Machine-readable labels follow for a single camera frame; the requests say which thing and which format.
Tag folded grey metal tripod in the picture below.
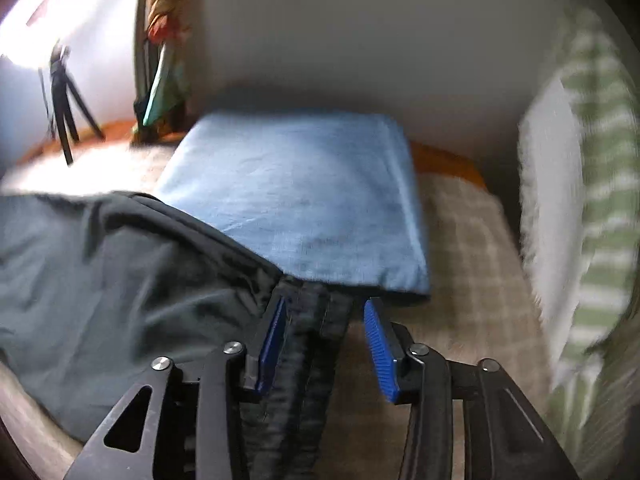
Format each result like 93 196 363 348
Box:
132 0 189 145

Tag folded light blue cloth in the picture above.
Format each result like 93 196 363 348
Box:
155 112 431 295

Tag black ring light tripod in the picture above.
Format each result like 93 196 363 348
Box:
47 42 105 166

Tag colourful fabric flower garland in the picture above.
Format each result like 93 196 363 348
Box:
139 0 194 47

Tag green striped white pillow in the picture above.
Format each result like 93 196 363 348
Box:
518 9 639 479

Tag pink checkered bed blanket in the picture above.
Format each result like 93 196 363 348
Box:
0 138 557 480

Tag dark green pants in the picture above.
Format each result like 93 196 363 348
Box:
1 193 354 479

